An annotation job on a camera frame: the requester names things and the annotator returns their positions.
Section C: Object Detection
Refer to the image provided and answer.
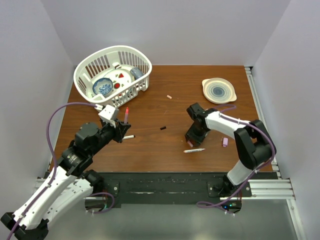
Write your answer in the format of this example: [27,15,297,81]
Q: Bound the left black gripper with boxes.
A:
[89,117,131,156]

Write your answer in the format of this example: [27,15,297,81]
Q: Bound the white black-tip marker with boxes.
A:
[123,135,136,140]

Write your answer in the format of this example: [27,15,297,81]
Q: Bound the pink highlighter pen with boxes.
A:
[124,107,129,124]

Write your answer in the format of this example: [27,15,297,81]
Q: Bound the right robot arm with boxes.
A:
[185,103,277,197]

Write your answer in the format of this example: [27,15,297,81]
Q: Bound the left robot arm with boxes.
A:
[0,119,131,240]

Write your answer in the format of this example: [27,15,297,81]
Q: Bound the purple pen cap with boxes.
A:
[222,137,229,148]

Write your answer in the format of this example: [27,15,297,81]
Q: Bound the white pink-end marker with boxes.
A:
[183,148,206,154]

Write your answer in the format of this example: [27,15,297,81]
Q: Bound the blue patterned bowl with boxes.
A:
[92,77,113,96]

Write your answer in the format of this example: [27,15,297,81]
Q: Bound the white strawberry plate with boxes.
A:
[103,68,135,92]

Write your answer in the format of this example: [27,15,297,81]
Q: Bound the beige plate blue rings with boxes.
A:
[201,77,238,105]

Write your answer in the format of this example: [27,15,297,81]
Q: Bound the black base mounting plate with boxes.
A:
[82,170,238,208]

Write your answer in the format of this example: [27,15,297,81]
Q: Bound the grey blue cup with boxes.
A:
[129,67,144,80]

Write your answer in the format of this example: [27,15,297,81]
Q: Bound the white plastic dish basket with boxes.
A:
[73,45,152,108]

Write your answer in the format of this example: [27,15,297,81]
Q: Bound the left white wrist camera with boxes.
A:
[98,105,119,124]

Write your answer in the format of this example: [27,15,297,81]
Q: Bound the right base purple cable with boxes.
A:
[196,189,251,217]

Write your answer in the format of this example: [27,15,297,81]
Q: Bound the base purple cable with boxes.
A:
[196,189,251,217]
[84,191,115,215]

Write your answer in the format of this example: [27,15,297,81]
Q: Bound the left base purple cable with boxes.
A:
[84,191,115,215]

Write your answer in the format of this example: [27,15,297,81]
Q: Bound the aluminium frame rail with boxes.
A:
[244,65,306,240]

